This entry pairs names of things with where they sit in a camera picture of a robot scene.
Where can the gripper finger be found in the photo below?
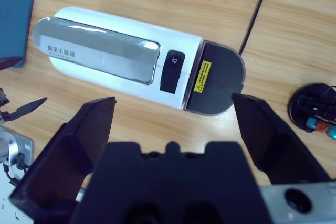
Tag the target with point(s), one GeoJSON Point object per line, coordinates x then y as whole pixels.
{"type": "Point", "coordinates": [273, 145]}

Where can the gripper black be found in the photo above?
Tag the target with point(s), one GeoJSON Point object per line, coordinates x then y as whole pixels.
{"type": "Point", "coordinates": [4, 108]}

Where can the white capsule coffee machine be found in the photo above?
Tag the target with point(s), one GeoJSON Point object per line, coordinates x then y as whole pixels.
{"type": "Point", "coordinates": [118, 58]}

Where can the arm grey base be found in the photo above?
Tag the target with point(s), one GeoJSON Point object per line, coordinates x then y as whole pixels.
{"type": "Point", "coordinates": [15, 145]}

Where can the blue coffee capsule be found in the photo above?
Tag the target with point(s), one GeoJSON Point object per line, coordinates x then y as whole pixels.
{"type": "Point", "coordinates": [311, 123]}

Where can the orange coffee capsule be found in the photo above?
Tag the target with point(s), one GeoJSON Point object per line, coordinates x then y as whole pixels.
{"type": "Point", "coordinates": [321, 127]}

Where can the teal coffee capsule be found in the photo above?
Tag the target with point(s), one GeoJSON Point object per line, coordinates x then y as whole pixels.
{"type": "Point", "coordinates": [331, 132]}

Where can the black capsule holder with rods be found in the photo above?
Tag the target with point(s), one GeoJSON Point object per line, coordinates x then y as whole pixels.
{"type": "Point", "coordinates": [296, 108]}

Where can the clear water tank dark lid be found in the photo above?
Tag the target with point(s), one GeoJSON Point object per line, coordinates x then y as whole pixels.
{"type": "Point", "coordinates": [220, 77]}

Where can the teal plastic tray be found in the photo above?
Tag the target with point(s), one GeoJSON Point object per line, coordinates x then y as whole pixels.
{"type": "Point", "coordinates": [14, 24]}

